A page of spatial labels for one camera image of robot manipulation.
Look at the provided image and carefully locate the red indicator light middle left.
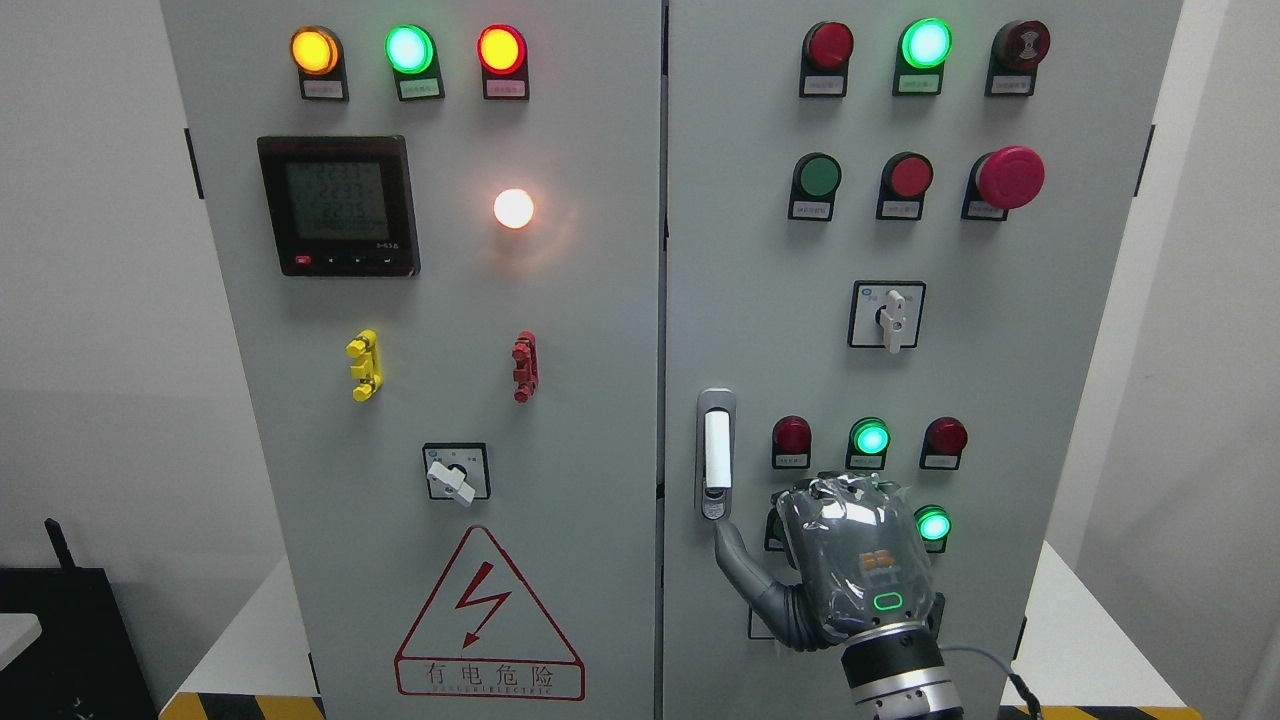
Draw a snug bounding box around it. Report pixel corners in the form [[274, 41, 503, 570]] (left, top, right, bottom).
[[771, 415, 812, 470]]

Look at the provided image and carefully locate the red indicator light middle right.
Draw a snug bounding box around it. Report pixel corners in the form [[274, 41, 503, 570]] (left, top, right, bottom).
[[919, 416, 969, 471]]

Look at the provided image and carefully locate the green indicator light top row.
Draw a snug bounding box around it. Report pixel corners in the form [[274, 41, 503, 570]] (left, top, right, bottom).
[[892, 17, 954, 97]]

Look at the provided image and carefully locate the black box with antenna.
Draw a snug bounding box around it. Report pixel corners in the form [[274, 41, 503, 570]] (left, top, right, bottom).
[[1, 518, 157, 719]]

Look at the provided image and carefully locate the white platform with hazard stripes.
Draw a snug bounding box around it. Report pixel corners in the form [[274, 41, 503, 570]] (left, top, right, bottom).
[[161, 544, 1199, 719]]

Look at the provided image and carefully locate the white indicator light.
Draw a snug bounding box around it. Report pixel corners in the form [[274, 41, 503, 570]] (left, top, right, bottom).
[[492, 188, 535, 231]]

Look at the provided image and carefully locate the white rotary switch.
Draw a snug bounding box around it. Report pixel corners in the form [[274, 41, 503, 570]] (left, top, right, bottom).
[[846, 281, 927, 354], [746, 605, 776, 642]]

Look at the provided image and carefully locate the dark red buzzer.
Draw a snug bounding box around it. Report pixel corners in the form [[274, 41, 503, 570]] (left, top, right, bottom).
[[986, 19, 1051, 97]]

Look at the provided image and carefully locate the white rotary switch left door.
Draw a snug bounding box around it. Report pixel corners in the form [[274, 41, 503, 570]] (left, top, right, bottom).
[[422, 442, 492, 507]]

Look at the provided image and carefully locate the green push button upper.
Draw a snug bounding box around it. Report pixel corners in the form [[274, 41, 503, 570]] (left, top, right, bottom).
[[787, 152, 842, 222]]

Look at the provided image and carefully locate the yellow indicator light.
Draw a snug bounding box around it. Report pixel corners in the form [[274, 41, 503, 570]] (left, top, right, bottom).
[[291, 26, 349, 102]]

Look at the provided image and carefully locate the red indicator light left door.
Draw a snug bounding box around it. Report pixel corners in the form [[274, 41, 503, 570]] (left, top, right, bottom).
[[477, 24, 530, 101]]

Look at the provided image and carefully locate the red push button upper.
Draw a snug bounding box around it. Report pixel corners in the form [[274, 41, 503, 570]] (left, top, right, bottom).
[[876, 152, 934, 222]]

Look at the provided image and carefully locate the red emergency stop button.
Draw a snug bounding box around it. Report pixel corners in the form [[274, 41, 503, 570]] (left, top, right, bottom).
[[961, 145, 1046, 222]]

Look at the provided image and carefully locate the yellow terminal post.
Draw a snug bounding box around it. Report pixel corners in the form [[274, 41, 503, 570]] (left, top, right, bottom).
[[346, 328, 383, 404]]

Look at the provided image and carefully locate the green indicator light middle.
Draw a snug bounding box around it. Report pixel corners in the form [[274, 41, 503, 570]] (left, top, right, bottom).
[[845, 416, 891, 471]]

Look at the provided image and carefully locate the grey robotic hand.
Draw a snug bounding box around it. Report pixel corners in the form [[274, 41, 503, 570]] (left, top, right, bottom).
[[714, 471, 936, 652]]

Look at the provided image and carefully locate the white rotary switch upper right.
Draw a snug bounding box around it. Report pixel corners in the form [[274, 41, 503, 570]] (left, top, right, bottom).
[[846, 281, 927, 354]]

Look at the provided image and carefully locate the red indicator light top row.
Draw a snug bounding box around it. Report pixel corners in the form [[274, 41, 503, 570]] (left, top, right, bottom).
[[799, 20, 855, 97]]

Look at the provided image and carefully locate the grey cabinet door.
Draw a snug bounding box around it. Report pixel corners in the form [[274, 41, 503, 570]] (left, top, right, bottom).
[[161, 1, 663, 719], [663, 1, 1181, 719]]

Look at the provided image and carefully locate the red terminal post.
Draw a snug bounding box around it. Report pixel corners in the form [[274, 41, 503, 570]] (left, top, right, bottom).
[[511, 331, 539, 404]]

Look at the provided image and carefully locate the green indicator light left door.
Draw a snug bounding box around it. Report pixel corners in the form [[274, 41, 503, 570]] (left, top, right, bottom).
[[384, 24, 445, 102]]

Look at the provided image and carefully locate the white rotary switch lower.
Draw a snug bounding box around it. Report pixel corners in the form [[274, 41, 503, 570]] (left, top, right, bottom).
[[746, 605, 776, 642]]

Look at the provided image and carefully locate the red electrical hazard sticker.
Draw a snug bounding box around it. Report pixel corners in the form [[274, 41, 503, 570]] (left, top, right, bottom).
[[394, 525, 586, 702]]

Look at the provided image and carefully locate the black digital power meter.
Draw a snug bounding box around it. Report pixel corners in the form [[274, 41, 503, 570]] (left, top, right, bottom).
[[257, 135, 421, 277]]

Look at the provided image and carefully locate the silver door handle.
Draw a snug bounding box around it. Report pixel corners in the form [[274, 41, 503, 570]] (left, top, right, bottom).
[[695, 388, 737, 521]]

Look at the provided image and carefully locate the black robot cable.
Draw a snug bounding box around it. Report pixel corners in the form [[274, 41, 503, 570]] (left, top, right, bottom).
[[931, 591, 1046, 720]]

